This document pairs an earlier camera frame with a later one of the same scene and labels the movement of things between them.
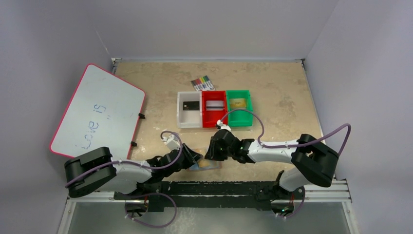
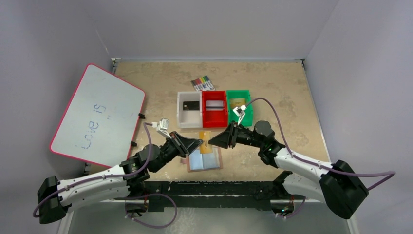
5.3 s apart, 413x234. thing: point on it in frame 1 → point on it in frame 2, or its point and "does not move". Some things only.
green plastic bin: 239,118 does not move
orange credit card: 202,163 → 205,147
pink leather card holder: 203,164 does not move
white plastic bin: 189,119 does not move
